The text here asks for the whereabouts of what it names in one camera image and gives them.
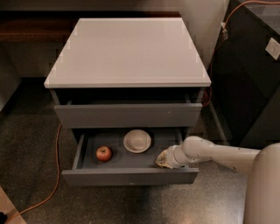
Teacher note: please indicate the red apple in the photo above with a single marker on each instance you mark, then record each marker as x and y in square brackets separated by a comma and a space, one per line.
[103, 153]

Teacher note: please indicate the grey drawer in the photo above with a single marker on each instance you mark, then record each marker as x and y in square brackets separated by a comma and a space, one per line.
[124, 168]
[128, 115]

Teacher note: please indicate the grey drawer cabinet white top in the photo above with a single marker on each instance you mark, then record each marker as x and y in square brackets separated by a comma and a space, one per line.
[128, 61]

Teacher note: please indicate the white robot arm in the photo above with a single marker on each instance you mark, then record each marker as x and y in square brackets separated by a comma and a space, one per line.
[262, 201]

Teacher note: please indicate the grey top drawer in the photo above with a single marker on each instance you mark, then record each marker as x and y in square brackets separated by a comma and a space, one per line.
[128, 115]

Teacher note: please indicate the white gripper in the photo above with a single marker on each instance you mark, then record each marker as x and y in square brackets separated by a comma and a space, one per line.
[172, 158]

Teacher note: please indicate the white wall outlet plate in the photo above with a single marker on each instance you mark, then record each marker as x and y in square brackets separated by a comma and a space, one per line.
[273, 49]

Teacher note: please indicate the white ceramic bowl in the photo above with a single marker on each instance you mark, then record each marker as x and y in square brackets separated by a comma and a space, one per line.
[137, 141]

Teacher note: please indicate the black cabinet on right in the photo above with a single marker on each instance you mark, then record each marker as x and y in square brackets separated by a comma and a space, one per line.
[246, 73]

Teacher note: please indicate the dark wooden shelf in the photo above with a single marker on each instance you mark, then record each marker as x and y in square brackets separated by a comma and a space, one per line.
[57, 25]

